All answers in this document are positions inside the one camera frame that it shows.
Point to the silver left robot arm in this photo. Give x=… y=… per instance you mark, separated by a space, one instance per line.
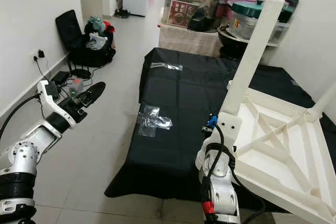
x=26 y=156

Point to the flat black router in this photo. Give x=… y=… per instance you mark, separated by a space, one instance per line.
x=80 y=73

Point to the beige cloth covered table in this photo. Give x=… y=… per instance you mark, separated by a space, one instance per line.
x=189 y=40

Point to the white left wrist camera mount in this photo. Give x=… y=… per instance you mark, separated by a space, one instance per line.
x=47 y=90

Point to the clear plastic storage box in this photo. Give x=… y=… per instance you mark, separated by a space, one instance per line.
x=241 y=27

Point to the red cloth item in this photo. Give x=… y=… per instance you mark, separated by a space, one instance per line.
x=109 y=25

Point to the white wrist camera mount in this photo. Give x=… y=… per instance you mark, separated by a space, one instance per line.
x=228 y=127
x=47 y=90

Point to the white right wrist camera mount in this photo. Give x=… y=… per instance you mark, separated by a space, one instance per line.
x=228 y=127

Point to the open black suitcase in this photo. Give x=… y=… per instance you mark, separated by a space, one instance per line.
x=67 y=27

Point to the crumpled clear plastic bag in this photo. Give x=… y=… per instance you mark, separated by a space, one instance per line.
x=152 y=121

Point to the black wok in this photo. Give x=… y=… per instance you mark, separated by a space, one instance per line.
x=231 y=45

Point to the white plastic bag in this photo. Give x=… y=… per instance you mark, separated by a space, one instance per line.
x=97 y=41

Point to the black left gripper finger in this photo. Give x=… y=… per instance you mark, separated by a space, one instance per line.
x=86 y=94
x=95 y=97

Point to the black cloth cover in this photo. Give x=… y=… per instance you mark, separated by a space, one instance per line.
x=189 y=145

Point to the black mop head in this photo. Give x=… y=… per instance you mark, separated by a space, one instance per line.
x=122 y=14

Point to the flat clear plastic strip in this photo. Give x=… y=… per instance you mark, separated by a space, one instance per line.
x=165 y=66

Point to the teal plush toy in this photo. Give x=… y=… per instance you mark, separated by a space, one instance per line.
x=95 y=23

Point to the white plastic table top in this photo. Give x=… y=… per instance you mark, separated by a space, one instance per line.
x=283 y=156

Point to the wall socket with black plugs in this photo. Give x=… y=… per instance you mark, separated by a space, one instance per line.
x=39 y=53

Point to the black power adapter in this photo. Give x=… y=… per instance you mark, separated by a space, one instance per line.
x=60 y=76

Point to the grey charger with red label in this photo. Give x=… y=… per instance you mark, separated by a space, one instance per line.
x=76 y=85

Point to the green pot lid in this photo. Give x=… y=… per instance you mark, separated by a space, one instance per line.
x=247 y=9

